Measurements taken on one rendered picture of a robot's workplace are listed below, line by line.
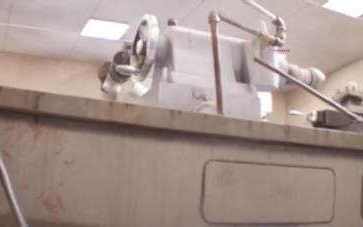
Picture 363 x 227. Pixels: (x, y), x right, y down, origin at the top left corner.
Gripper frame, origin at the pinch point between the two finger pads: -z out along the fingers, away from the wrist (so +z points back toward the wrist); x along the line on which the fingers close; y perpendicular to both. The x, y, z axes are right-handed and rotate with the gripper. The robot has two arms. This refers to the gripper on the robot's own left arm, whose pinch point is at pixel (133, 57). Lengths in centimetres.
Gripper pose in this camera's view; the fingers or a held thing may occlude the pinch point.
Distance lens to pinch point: 182.7
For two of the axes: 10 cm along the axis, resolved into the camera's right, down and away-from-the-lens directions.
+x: -9.3, -1.3, -3.4
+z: -3.6, 2.2, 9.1
